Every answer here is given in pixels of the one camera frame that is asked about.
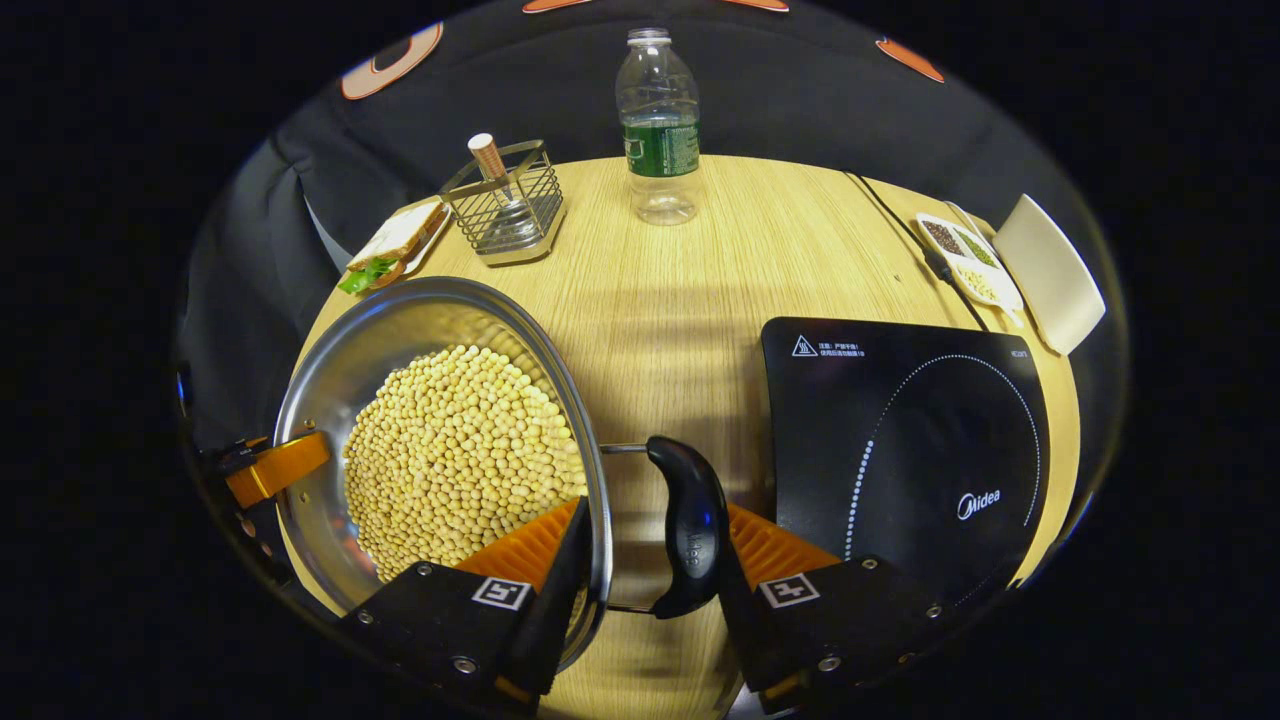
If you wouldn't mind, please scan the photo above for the clear plastic water bottle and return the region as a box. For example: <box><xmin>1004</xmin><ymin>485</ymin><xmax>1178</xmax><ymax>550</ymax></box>
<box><xmin>615</xmin><ymin>28</ymin><xmax>701</xmax><ymax>226</ymax></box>

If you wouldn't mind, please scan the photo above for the glass shaker with copper cap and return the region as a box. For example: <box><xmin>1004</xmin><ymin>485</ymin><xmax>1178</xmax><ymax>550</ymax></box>
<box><xmin>468</xmin><ymin>133</ymin><xmax>516</xmax><ymax>206</ymax></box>

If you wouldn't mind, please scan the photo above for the black induction cooktop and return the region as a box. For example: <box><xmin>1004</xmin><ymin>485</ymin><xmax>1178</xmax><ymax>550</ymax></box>
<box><xmin>760</xmin><ymin>317</ymin><xmax>1051</xmax><ymax>611</ymax></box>

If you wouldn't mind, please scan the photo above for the steel pot with black handles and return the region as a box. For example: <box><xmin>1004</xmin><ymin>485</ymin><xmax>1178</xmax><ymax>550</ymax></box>
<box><xmin>272</xmin><ymin>277</ymin><xmax>731</xmax><ymax>673</ymax></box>

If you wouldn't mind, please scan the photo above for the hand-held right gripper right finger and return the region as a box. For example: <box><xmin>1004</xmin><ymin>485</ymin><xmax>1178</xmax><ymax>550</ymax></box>
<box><xmin>715</xmin><ymin>503</ymin><xmax>951</xmax><ymax>716</ymax></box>

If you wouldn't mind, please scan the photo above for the small white plate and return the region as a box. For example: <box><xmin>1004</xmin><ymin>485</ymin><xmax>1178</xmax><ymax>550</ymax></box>
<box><xmin>345</xmin><ymin>203</ymin><xmax>453</xmax><ymax>291</ymax></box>

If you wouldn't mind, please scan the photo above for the sandwich with lettuce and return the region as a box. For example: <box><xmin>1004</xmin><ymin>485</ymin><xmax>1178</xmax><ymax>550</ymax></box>
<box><xmin>338</xmin><ymin>200</ymin><xmax>448</xmax><ymax>296</ymax></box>

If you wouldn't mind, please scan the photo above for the black power cable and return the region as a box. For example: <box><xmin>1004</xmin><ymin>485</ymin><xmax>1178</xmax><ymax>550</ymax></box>
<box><xmin>845</xmin><ymin>172</ymin><xmax>991</xmax><ymax>331</ymax></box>

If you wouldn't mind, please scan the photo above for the white toaster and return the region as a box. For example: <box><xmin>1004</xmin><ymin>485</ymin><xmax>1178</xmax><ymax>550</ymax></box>
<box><xmin>992</xmin><ymin>193</ymin><xmax>1107</xmax><ymax>356</ymax></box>

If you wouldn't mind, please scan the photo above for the large pile of soybeans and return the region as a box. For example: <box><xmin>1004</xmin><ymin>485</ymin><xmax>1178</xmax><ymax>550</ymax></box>
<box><xmin>343</xmin><ymin>345</ymin><xmax>589</xmax><ymax>583</ymax></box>

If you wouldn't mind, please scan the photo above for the white divided tray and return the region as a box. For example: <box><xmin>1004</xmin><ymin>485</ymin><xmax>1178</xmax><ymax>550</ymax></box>
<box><xmin>915</xmin><ymin>212</ymin><xmax>1026</xmax><ymax>313</ymax></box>

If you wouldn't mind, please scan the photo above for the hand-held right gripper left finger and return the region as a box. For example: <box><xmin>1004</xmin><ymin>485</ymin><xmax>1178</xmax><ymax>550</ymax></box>
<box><xmin>340</xmin><ymin>497</ymin><xmax>593</xmax><ymax>716</ymax></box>

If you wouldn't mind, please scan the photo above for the metal wire basket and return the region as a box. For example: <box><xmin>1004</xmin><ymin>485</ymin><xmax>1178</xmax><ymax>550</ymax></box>
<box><xmin>440</xmin><ymin>133</ymin><xmax>567</xmax><ymax>267</ymax></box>

